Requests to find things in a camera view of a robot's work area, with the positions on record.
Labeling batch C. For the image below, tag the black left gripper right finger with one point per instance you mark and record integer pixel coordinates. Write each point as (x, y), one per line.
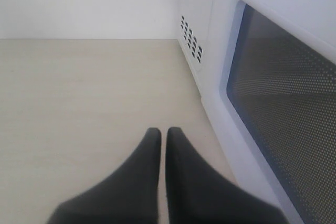
(197, 193)

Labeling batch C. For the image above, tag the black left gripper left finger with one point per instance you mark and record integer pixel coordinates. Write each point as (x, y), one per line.
(128, 195)

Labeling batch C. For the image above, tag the white microwave door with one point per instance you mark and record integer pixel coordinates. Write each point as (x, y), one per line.
(269, 92)

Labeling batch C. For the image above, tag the white Midea microwave oven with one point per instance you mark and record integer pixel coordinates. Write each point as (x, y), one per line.
(194, 21)

